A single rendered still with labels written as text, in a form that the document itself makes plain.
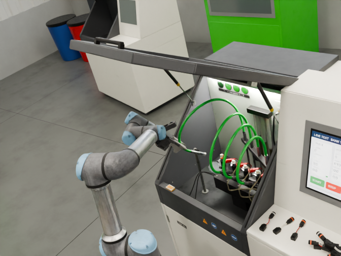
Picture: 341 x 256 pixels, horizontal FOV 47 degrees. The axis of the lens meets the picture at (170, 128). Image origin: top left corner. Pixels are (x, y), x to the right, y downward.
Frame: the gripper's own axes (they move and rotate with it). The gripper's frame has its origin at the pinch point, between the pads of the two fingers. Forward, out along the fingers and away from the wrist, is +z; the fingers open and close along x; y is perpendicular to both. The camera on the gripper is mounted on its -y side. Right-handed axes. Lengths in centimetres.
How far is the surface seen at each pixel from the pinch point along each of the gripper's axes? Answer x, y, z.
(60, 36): -572, 98, -175
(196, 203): 11.7, 21.1, 19.9
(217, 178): -0.1, 6.5, 25.9
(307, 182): 43, -27, 44
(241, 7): -266, -102, 31
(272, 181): 30, -16, 37
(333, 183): 53, -34, 49
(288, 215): 38, -7, 51
